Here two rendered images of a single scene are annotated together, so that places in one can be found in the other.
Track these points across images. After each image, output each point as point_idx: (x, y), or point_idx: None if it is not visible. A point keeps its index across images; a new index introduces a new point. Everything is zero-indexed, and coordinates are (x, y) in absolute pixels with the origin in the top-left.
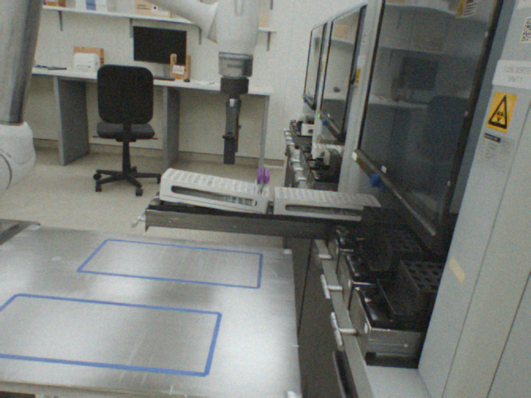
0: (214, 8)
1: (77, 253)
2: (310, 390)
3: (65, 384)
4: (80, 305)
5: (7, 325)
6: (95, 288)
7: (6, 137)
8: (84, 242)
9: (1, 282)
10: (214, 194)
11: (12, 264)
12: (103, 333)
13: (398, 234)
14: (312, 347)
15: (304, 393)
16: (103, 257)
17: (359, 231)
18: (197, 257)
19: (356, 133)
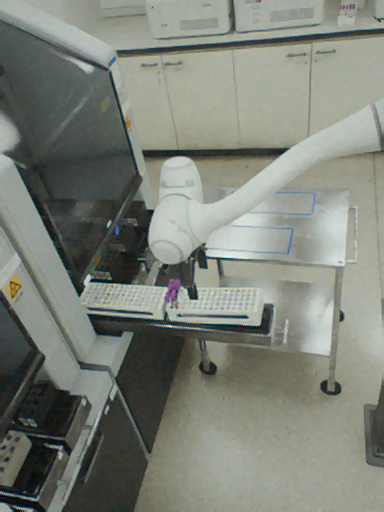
0: (197, 201)
1: (299, 241)
2: (164, 357)
3: None
4: (282, 211)
5: (305, 202)
6: (280, 219)
7: None
8: (300, 250)
9: (323, 220)
10: (215, 322)
11: (327, 230)
12: (268, 201)
13: (116, 238)
14: (155, 353)
15: (163, 381)
16: (284, 239)
17: (119, 275)
18: (233, 242)
19: (57, 299)
